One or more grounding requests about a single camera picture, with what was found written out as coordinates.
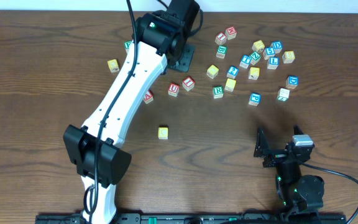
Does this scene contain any red I block far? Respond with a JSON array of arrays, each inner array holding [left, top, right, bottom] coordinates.
[[215, 32, 227, 45]]

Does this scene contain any yellow block middle right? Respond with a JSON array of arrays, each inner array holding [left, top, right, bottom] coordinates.
[[249, 67, 260, 80]]

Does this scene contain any red U block centre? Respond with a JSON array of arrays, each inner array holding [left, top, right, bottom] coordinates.
[[168, 83, 180, 97]]

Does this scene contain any blue D block far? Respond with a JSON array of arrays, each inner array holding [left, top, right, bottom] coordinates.
[[270, 41, 283, 54]]

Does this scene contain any green B wooden block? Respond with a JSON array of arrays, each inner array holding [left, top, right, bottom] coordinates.
[[216, 45, 227, 58]]

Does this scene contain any blue L wooden block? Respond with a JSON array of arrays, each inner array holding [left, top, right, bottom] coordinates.
[[267, 57, 280, 70]]

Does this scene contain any green F wooden block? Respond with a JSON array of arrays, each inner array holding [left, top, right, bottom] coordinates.
[[124, 40, 132, 53]]

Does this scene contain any green R wooden block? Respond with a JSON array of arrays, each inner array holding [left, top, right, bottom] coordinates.
[[213, 86, 224, 99]]

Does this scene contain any blue 5 wooden block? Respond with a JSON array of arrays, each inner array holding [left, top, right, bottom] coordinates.
[[263, 47, 275, 60]]

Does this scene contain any yellow C wooden block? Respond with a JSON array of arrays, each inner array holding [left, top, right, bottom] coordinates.
[[158, 127, 169, 139]]

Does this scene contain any red I block centre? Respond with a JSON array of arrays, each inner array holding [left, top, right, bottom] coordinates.
[[182, 77, 195, 91]]

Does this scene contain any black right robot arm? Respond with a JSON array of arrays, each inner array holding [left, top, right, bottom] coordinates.
[[254, 126, 324, 221]]

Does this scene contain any red A wooden block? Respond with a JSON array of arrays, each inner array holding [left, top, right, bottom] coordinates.
[[143, 90, 154, 104]]

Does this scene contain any blue T wooden block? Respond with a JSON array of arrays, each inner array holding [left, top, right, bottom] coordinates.
[[239, 55, 251, 69]]

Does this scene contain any blue D block right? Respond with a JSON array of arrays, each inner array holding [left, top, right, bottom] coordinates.
[[285, 75, 299, 89]]

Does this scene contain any yellow block near R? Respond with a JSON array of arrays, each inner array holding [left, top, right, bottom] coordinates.
[[224, 78, 236, 92]]

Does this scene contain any yellow acorn wooden block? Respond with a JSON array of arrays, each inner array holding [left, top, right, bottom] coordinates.
[[108, 59, 120, 73]]

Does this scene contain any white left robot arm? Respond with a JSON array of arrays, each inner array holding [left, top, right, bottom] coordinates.
[[63, 0, 203, 223]]

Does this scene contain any yellow block beside centre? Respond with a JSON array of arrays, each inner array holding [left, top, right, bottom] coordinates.
[[206, 65, 219, 79]]

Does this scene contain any red i block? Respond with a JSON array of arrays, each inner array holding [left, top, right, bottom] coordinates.
[[182, 77, 195, 91], [215, 32, 227, 45]]

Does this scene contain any white green wooden block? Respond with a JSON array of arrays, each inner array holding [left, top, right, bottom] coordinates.
[[277, 88, 290, 101]]

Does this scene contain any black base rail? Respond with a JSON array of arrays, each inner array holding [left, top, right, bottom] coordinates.
[[35, 212, 347, 224]]

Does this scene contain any yellow block far top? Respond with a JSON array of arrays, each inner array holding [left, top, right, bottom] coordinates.
[[252, 40, 265, 53]]

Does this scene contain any blue d block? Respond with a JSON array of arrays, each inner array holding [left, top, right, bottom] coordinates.
[[270, 41, 283, 54], [285, 75, 299, 89]]

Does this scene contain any green Z wooden block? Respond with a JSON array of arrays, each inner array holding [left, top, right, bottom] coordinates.
[[250, 52, 261, 65]]

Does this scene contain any blue 2 wooden block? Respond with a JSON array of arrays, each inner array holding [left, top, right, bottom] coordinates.
[[226, 66, 239, 79]]

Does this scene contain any yellow 8 wooden block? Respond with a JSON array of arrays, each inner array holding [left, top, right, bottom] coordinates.
[[282, 51, 295, 63]]

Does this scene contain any red W wooden block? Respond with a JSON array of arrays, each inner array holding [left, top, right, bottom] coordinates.
[[225, 26, 237, 40]]

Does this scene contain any blue P wooden block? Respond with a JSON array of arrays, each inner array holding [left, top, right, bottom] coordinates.
[[249, 93, 261, 106]]

